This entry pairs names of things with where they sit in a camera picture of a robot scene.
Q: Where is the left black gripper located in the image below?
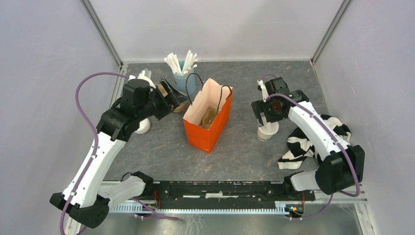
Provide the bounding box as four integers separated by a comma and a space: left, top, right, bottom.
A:
137, 78, 189, 121

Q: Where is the white paper coffee cup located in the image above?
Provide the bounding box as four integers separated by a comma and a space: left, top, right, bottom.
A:
257, 127, 278, 141

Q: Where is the brown cardboard cup carrier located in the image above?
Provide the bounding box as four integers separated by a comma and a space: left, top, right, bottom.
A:
199, 107, 218, 130

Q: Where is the orange paper bag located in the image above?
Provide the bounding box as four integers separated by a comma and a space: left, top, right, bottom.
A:
183, 78, 233, 153

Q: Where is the white plastic cup lid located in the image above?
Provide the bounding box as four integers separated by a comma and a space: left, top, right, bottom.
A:
258, 122, 279, 135

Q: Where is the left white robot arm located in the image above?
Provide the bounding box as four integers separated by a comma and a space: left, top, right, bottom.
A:
50, 78, 188, 229

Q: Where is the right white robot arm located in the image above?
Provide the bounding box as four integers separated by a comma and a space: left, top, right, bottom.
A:
251, 75, 365, 200

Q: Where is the blue straw holder cup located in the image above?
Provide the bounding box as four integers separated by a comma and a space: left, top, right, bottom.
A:
172, 68, 196, 94

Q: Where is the black white striped cloth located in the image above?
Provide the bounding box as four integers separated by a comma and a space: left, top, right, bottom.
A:
278, 115, 351, 170

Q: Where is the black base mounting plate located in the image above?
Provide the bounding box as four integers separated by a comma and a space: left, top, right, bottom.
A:
122, 172, 316, 210

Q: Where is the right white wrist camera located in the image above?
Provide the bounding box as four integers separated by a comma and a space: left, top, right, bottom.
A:
257, 80, 269, 102

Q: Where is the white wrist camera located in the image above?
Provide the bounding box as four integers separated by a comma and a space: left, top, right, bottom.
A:
128, 69, 156, 88
257, 80, 269, 102

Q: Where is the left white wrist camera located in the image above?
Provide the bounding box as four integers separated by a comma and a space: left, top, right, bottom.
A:
128, 69, 156, 88

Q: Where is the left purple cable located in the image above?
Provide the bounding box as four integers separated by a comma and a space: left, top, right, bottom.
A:
59, 71, 182, 235

